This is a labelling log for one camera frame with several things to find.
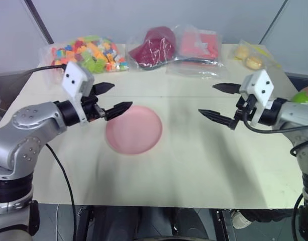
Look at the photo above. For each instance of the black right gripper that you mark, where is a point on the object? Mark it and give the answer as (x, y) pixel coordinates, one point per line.
(245, 106)

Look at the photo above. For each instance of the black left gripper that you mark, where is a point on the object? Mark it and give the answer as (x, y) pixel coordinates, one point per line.
(92, 108)

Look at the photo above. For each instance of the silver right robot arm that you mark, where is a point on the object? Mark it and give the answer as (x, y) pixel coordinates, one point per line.
(294, 113)

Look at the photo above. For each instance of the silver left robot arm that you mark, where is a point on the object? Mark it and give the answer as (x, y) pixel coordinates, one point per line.
(30, 120)

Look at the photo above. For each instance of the pink round plate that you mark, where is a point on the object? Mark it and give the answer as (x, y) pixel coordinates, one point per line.
(136, 130)

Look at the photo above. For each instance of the green and pink ball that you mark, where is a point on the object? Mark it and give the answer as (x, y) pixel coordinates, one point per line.
(303, 96)

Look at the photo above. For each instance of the flat clear plastic bag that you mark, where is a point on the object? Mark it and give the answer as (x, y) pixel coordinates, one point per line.
(194, 69)

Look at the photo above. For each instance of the bag of colourful building blocks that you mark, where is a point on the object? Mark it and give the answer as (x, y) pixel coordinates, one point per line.
(93, 52)

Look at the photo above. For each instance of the yellow toy bun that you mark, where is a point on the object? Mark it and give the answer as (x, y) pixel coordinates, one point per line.
(254, 62)
(241, 52)

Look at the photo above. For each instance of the pink cloth in plastic bag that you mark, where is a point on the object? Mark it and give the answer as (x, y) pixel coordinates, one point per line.
(199, 45)

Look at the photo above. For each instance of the clear bag with toy buns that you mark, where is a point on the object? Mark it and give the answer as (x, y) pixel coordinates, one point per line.
(268, 56)

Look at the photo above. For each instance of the maroon cap in plastic bag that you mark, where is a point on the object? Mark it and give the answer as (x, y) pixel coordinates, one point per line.
(156, 47)

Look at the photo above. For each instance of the white rounded object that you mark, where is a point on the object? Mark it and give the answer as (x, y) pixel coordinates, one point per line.
(240, 219)

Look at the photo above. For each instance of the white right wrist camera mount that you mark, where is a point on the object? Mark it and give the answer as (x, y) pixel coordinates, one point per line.
(261, 85)

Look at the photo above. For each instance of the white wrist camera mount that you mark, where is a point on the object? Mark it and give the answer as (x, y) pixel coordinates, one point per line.
(73, 77)
(261, 85)

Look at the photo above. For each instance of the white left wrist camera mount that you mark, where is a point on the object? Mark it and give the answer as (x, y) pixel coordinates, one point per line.
(73, 77)

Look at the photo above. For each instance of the black table frame leg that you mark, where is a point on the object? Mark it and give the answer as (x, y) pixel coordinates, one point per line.
(224, 223)
(84, 223)

